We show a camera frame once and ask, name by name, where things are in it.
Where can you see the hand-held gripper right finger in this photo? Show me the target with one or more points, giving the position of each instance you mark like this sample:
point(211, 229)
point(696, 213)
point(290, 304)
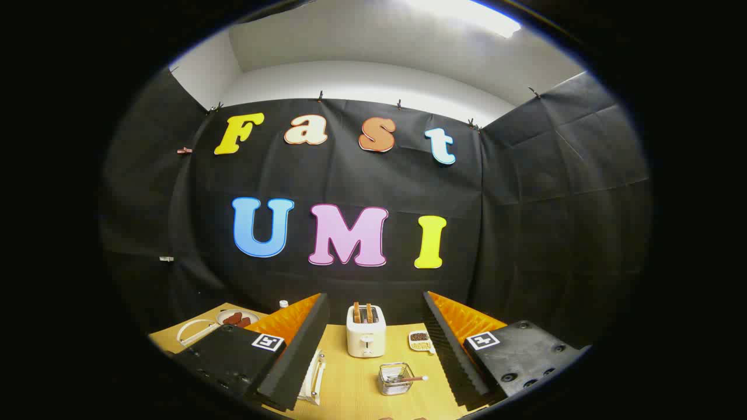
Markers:
point(452, 361)

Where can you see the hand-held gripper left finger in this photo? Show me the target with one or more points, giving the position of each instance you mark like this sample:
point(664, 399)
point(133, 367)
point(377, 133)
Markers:
point(300, 356)

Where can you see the white divided dish with beans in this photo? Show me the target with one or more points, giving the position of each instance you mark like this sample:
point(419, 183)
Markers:
point(419, 341)

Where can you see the small beige plate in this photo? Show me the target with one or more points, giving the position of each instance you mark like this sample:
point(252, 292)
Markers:
point(252, 315)

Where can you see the red sausage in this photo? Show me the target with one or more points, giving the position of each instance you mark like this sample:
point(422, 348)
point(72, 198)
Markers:
point(244, 322)
point(232, 318)

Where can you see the white toaster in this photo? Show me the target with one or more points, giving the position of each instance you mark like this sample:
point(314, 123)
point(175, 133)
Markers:
point(366, 341)

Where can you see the toasted bread slice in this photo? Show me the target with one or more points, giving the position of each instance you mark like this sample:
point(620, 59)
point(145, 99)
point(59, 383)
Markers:
point(356, 313)
point(369, 313)

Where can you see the black backdrop cloth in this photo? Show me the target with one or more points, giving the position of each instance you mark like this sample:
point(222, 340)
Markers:
point(350, 175)

